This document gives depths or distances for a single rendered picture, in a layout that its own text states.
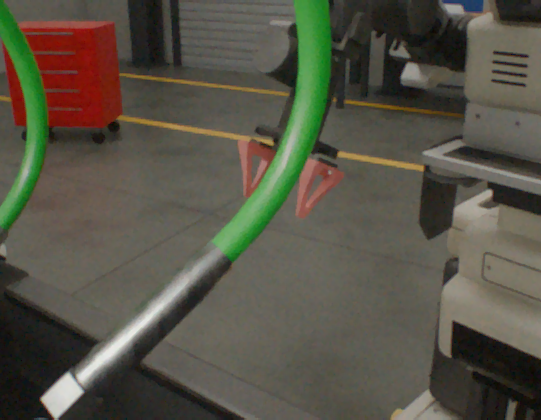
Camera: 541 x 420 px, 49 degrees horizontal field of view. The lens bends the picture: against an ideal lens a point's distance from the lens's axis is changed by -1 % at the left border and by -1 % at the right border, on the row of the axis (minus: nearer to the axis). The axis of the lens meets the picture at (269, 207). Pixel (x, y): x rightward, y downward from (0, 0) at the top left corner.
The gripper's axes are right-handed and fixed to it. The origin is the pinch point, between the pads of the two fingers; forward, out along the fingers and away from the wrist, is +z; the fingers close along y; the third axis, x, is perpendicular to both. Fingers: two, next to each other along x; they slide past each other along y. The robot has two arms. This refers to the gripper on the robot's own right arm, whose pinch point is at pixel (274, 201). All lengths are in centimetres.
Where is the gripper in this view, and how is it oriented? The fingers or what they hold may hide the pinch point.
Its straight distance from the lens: 79.3
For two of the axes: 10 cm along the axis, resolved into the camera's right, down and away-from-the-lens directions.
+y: 7.0, 2.7, -6.6
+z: -3.2, 9.4, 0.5
